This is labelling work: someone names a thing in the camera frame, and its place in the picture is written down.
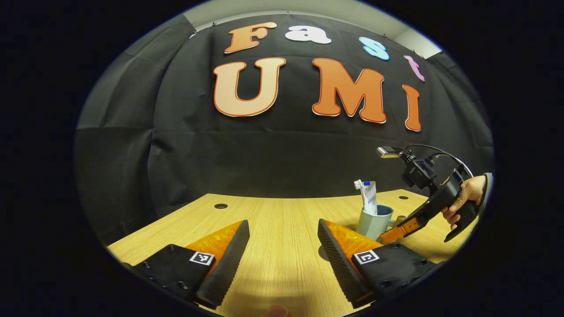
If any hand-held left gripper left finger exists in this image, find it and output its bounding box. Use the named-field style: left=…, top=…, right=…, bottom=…
left=122, top=219, right=251, bottom=310

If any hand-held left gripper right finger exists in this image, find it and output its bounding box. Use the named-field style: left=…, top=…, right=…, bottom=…
left=317, top=218, right=438, bottom=310

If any pale blue cup wooden handle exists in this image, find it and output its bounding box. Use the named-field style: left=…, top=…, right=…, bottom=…
left=356, top=204, right=407, bottom=242

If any white toothpaste tube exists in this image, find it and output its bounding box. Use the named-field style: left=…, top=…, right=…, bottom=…
left=361, top=181, right=378, bottom=216

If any white toothbrush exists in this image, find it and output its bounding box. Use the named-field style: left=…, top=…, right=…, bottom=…
left=353, top=179, right=369, bottom=207

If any wooden desktop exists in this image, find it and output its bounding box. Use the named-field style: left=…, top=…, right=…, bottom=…
left=107, top=189, right=479, bottom=317

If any black backdrop cloth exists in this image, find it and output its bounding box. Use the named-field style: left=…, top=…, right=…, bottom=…
left=73, top=13, right=494, bottom=247

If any black cable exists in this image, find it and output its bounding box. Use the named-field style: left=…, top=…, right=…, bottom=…
left=404, top=144, right=473, bottom=177

